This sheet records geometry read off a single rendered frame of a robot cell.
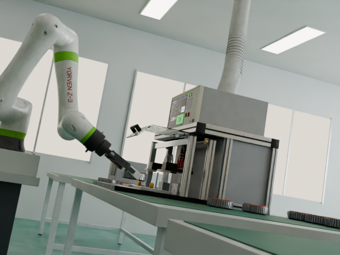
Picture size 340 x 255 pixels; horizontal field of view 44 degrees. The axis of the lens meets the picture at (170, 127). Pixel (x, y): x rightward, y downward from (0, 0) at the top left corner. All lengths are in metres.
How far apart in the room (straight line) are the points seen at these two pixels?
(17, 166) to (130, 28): 5.49
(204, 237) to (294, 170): 7.64
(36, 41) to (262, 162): 1.18
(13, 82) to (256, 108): 1.18
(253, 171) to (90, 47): 5.28
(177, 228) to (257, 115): 1.59
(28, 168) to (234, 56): 2.24
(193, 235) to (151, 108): 6.48
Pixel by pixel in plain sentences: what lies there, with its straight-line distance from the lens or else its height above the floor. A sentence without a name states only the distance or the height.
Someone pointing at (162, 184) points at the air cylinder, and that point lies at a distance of 2.32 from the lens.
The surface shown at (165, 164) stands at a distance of 2.09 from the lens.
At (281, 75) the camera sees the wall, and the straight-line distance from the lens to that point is 8.23.
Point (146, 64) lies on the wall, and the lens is 7.17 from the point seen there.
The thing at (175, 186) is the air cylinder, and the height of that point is 0.81.
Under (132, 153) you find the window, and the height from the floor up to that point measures 1.25.
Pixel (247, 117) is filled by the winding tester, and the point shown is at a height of 1.21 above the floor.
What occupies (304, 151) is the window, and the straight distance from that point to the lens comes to 8.33.
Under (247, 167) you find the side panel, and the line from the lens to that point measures 2.06.
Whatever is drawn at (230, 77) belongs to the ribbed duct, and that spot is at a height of 1.77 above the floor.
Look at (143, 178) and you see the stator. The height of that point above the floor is 0.82.
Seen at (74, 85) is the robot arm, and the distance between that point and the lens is 2.01.
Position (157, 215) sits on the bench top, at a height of 0.73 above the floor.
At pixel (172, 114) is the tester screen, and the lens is 2.42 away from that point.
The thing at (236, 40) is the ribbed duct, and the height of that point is 2.15.
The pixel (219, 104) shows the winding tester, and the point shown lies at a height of 1.24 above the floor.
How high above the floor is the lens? 0.80
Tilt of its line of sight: 8 degrees up
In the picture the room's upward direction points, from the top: 9 degrees clockwise
